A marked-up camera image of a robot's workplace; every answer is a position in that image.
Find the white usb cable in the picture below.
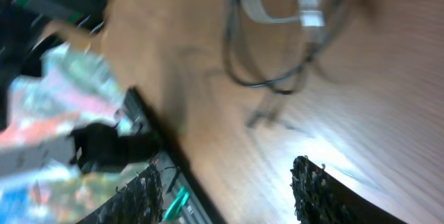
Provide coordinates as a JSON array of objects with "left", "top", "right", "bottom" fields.
[{"left": 235, "top": 0, "right": 330, "bottom": 27}]

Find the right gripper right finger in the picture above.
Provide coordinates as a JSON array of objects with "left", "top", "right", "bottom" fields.
[{"left": 291, "top": 156, "right": 405, "bottom": 224}]

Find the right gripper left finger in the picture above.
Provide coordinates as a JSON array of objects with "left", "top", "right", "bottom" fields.
[{"left": 78, "top": 164, "right": 163, "bottom": 224}]

